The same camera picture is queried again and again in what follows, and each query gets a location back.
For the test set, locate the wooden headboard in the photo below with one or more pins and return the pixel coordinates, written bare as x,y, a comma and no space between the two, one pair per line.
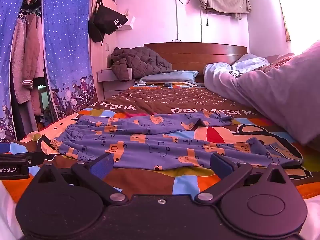
196,55

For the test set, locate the blue dotted wardrobe curtain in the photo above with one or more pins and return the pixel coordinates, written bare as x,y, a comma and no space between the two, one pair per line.
9,14
66,53

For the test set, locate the grey lilac duvet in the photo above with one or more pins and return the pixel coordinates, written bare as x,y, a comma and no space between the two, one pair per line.
288,94

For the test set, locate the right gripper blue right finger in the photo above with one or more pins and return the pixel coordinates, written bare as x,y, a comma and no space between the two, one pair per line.
232,175

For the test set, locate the blue dotted wardrobe curtain left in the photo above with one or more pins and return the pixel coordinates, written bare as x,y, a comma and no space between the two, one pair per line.
9,14

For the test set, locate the brown hanging jacket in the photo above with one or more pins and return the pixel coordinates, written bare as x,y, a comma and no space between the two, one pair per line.
33,61

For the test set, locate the grey bedside table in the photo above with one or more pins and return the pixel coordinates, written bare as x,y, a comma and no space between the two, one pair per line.
111,85

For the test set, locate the blue patterned children's pants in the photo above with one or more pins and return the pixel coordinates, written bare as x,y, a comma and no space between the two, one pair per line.
166,141

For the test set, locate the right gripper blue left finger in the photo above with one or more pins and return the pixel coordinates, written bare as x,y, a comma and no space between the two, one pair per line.
91,175

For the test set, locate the light blue pillow by window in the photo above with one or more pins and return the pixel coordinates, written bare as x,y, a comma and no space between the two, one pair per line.
247,63

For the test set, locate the pink fleece hanging coat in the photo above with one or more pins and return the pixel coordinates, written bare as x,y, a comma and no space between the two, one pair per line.
17,58

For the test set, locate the picture frame on wall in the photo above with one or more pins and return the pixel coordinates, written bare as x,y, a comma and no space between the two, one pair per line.
287,34

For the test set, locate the blue dotted wardrobe curtain right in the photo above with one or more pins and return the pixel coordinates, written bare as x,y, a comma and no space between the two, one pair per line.
66,53

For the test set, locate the white box on cabinet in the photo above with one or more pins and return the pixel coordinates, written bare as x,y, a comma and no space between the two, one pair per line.
130,21

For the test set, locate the black tote bag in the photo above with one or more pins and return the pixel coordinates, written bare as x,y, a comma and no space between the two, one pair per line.
104,21

